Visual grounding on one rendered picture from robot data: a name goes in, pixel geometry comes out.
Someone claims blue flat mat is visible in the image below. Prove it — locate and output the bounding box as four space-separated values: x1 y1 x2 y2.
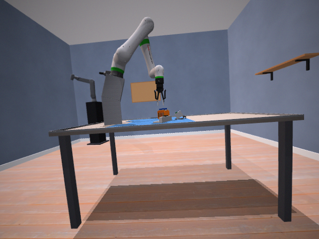
109 117 193 127

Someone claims white control panel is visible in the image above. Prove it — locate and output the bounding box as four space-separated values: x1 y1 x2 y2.
174 111 186 120

